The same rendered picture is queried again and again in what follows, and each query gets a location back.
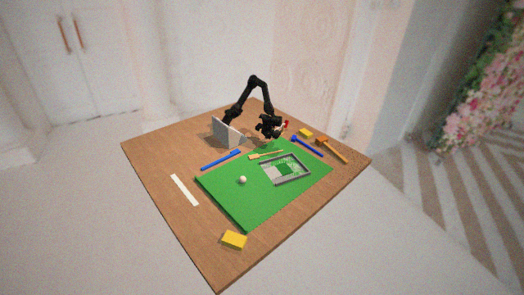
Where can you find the yellow rectangular block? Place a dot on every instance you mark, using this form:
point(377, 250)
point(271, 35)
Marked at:
point(234, 240)
point(305, 133)

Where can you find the white flat bar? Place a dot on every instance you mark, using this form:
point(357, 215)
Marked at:
point(192, 200)

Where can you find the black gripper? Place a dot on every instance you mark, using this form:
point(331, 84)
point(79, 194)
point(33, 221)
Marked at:
point(268, 130)

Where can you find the green flat mat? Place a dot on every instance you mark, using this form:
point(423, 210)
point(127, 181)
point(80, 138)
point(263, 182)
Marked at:
point(258, 199)

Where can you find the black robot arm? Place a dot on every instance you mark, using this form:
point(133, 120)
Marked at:
point(236, 109)

